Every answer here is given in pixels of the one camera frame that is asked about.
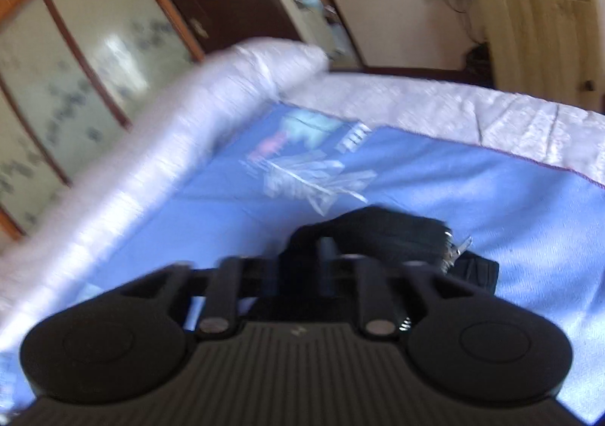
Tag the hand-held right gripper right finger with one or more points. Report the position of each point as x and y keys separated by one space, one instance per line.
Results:
x=374 y=293

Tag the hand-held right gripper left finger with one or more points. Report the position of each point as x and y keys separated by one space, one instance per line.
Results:
x=226 y=291

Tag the black pants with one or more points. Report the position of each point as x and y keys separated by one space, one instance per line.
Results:
x=387 y=232

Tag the blue printed bed sheet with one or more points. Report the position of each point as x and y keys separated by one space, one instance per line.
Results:
x=477 y=204

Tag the lavender patterned quilt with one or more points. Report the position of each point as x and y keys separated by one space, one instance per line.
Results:
x=156 y=147

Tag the dark object by curtain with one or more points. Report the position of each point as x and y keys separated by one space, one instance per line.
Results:
x=478 y=61

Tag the sliding glass wardrobe doors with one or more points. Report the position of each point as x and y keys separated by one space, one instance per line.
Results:
x=94 y=57

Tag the dark wooden bed frame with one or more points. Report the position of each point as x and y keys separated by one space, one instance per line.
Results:
x=401 y=72

